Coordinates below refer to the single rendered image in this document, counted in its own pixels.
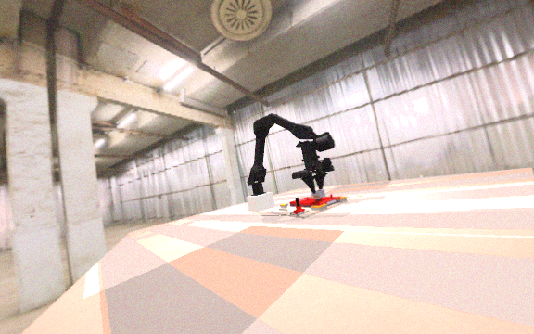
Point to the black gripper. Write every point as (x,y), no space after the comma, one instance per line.
(306,174)

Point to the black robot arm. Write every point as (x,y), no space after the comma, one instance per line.
(261,128)

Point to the red flat rectangular plate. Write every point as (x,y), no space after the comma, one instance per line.
(308,202)

